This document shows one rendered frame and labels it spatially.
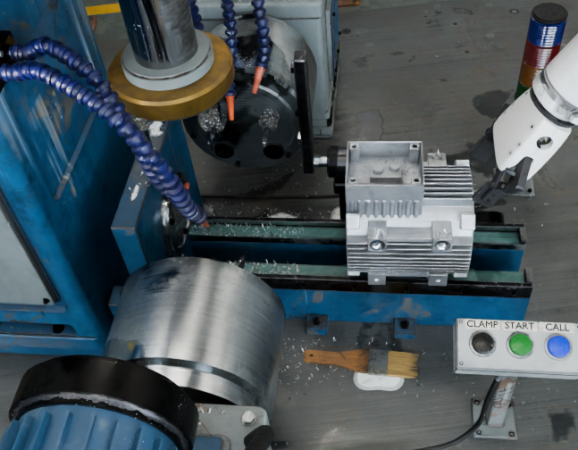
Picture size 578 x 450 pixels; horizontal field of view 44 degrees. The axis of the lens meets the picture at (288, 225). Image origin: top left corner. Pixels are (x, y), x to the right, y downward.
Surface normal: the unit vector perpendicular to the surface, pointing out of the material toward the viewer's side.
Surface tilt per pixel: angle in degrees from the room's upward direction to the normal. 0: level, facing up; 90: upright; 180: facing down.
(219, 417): 0
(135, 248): 90
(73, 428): 5
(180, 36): 90
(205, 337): 21
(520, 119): 61
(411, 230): 0
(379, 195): 90
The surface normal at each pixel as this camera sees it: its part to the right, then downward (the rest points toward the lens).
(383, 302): -0.11, 0.76
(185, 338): 0.08, -0.65
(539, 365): -0.11, -0.35
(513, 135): -0.92, -0.28
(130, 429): 0.58, -0.48
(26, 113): 0.99, 0.03
